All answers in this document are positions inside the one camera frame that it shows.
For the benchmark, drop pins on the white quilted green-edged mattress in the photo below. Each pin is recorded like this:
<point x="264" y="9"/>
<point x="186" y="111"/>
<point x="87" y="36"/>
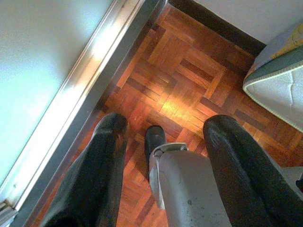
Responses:
<point x="281" y="89"/>

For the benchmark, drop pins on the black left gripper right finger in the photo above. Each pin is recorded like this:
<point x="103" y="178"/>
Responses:
<point x="241" y="179"/>

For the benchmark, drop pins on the grey robot left leg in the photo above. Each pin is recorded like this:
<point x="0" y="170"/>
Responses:
<point x="187" y="189"/>

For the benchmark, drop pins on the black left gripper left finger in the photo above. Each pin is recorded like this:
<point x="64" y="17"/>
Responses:
<point x="94" y="179"/>

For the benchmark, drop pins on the light grey robot body shell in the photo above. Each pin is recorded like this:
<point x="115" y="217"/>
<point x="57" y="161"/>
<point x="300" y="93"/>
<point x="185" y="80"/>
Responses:
<point x="290" y="176"/>

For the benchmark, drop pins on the thin patterned mattress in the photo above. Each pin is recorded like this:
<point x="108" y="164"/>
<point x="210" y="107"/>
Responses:
<point x="281" y="42"/>

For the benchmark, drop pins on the black robot left foot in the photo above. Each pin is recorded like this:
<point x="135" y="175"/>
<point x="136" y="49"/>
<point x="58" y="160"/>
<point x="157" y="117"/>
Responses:
<point x="154" y="137"/>

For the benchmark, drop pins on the dark skirting board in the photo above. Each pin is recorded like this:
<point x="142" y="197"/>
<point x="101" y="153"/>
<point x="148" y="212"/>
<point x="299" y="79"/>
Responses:
<point x="220" y="26"/>

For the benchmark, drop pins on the frosted glass sliding door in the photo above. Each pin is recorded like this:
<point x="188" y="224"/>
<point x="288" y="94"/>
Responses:
<point x="35" y="78"/>

